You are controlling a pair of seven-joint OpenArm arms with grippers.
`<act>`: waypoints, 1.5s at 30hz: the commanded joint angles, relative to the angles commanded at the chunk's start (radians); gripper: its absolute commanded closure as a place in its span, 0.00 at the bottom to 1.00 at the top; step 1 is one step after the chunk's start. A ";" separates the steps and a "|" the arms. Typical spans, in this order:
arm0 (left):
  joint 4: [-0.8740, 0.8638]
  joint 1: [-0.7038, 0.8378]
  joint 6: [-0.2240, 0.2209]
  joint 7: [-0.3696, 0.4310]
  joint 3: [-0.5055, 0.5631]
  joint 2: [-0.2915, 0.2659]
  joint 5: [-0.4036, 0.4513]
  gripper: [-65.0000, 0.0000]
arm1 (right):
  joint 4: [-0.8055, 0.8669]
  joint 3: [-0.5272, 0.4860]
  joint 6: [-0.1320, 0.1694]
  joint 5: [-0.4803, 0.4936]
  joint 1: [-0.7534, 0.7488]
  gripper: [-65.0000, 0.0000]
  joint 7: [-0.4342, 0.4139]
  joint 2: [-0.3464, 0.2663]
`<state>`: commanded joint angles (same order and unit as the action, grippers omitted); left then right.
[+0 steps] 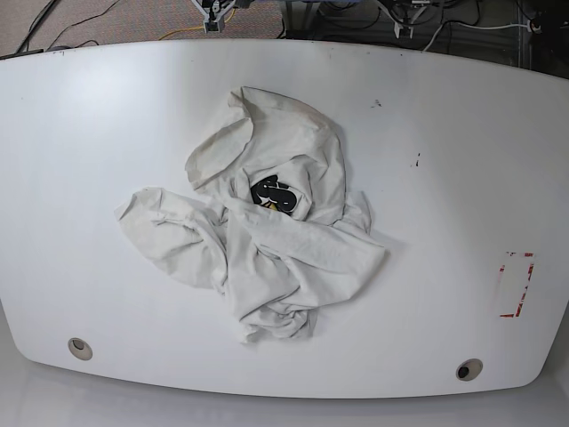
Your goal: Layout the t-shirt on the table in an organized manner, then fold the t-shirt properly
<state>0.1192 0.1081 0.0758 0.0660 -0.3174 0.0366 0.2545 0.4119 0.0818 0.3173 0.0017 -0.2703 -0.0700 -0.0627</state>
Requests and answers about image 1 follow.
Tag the white t-shirt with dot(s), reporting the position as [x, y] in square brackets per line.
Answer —
[273, 229]

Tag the red tape rectangle marker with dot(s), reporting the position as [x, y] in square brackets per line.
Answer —
[515, 276]

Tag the right table cable grommet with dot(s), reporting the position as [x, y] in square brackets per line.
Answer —
[469, 370]

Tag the table cable grommet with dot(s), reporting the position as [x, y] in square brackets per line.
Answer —
[80, 349]
[469, 370]

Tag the left table cable grommet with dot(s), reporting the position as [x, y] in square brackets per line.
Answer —
[80, 349]

